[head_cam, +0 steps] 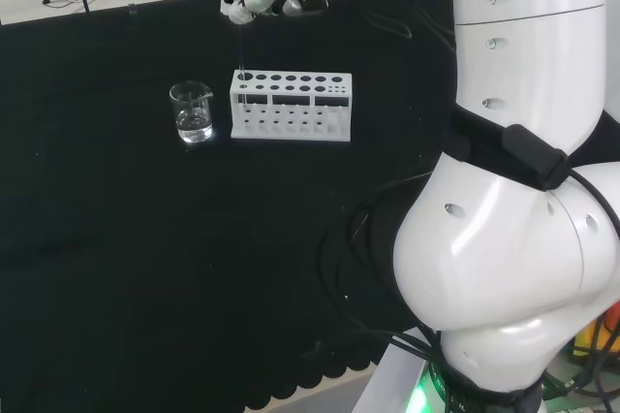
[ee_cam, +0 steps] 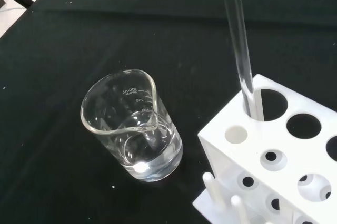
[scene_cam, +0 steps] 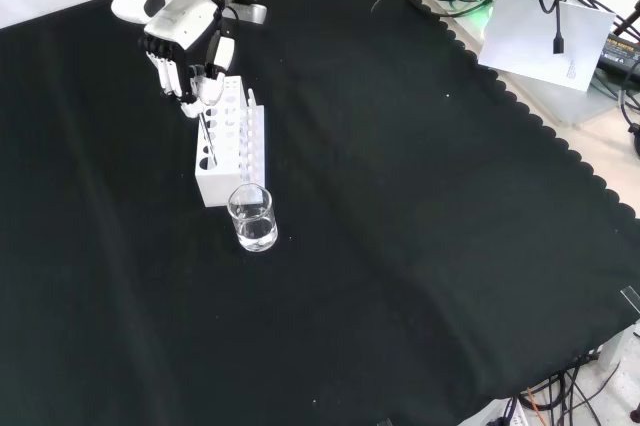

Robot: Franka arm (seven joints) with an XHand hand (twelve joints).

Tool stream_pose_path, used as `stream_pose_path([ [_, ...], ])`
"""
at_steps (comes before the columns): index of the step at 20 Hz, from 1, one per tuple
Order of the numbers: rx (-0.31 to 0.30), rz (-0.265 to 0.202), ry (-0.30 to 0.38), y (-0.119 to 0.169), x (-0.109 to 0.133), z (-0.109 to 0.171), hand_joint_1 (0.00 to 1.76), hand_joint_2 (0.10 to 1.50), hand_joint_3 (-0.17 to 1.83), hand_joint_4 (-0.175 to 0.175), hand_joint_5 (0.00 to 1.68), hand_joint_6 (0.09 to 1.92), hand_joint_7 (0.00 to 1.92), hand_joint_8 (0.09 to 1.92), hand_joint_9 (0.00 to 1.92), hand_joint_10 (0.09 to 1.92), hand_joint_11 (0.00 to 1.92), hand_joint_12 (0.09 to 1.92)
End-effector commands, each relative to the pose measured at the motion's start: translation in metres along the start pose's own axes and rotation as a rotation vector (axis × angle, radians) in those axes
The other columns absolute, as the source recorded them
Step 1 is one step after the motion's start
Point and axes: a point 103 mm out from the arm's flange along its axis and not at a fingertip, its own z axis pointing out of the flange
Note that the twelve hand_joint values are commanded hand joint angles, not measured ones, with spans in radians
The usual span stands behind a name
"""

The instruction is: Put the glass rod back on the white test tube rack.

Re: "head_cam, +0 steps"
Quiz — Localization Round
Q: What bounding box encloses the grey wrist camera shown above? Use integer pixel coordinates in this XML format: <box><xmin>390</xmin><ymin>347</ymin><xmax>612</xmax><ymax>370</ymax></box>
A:
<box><xmin>282</xmin><ymin>0</ymin><xmax>329</xmax><ymax>17</ymax></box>

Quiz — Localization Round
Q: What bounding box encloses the clear glass rod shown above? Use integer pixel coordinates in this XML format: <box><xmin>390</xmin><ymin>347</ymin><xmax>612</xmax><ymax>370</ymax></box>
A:
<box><xmin>236</xmin><ymin>20</ymin><xmax>249</xmax><ymax>110</ymax></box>

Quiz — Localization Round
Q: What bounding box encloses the small clear glass beaker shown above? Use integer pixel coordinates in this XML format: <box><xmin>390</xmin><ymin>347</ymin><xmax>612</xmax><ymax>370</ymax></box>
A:
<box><xmin>169</xmin><ymin>80</ymin><xmax>216</xmax><ymax>144</ymax></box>

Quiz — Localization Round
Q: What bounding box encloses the black bench cloth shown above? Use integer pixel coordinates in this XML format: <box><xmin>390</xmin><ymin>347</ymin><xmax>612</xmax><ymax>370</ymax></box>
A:
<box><xmin>0</xmin><ymin>0</ymin><xmax>459</xmax><ymax>413</ymax></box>

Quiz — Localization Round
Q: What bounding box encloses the black cable bundle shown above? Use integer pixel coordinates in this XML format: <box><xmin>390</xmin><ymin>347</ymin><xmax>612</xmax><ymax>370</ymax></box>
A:
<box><xmin>315</xmin><ymin>168</ymin><xmax>445</xmax><ymax>370</ymax></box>

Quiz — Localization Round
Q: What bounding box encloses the white test tube rack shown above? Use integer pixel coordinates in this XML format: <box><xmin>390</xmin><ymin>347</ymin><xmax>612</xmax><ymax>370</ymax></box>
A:
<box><xmin>229</xmin><ymin>69</ymin><xmax>354</xmax><ymax>143</ymax></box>

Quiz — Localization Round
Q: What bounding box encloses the yellow stop button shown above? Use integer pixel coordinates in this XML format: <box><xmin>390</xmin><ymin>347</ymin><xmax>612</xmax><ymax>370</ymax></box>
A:
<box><xmin>573</xmin><ymin>303</ymin><xmax>620</xmax><ymax>359</ymax></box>

